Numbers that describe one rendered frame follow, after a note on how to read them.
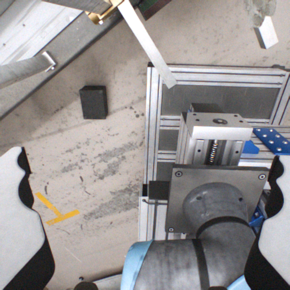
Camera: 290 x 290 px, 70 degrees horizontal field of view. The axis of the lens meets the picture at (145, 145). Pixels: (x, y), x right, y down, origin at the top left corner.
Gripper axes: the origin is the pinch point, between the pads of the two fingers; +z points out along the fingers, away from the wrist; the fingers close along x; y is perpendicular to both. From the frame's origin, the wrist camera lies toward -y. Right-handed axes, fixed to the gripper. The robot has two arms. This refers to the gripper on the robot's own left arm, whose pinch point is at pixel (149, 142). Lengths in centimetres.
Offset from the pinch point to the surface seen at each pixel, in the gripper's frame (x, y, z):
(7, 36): -49, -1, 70
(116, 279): -27, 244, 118
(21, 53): -45, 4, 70
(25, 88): -42, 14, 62
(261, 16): 24, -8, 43
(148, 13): 0, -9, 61
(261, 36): 27, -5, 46
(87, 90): -38, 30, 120
